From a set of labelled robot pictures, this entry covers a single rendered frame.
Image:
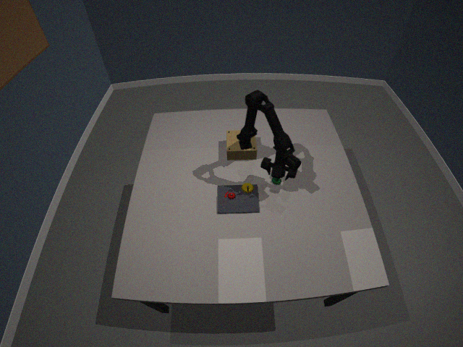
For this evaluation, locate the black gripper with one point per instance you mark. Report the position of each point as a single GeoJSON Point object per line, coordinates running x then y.
{"type": "Point", "coordinates": [267, 165]}

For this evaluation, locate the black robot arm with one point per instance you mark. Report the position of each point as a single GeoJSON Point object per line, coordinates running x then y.
{"type": "Point", "coordinates": [281, 140]}

